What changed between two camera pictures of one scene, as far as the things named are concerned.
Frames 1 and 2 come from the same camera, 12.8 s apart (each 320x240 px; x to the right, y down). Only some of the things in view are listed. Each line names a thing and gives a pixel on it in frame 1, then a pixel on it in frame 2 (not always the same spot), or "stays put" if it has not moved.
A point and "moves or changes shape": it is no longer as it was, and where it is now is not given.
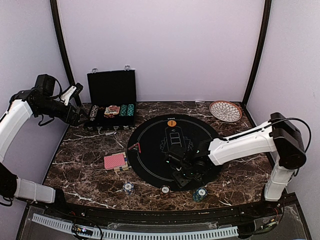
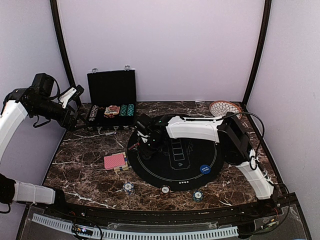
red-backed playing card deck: x=114 y=161 stays put
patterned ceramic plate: x=225 y=111 stays put
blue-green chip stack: x=200 y=194 moves or changes shape
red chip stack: x=165 y=191 stays put
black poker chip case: x=113 y=101 stays put
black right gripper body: x=188 y=176 -> x=153 y=147
